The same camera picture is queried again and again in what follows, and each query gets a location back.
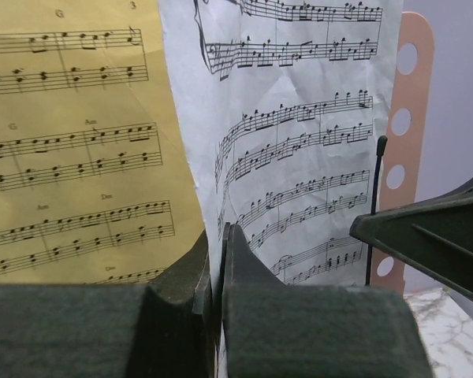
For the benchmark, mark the yellow sheet music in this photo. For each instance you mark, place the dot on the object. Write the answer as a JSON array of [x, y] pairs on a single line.
[[94, 184]]

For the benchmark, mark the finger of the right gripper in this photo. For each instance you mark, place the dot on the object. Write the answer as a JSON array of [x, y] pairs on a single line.
[[434, 236]]

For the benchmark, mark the pink music stand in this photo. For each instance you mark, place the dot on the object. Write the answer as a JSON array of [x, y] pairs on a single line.
[[407, 116]]

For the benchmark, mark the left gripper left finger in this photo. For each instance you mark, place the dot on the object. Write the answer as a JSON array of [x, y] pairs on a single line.
[[159, 328]]

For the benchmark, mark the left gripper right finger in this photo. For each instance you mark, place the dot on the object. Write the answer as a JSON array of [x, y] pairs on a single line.
[[275, 330]]

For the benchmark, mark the white sheet music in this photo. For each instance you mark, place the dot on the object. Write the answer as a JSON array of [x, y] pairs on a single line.
[[281, 104]]

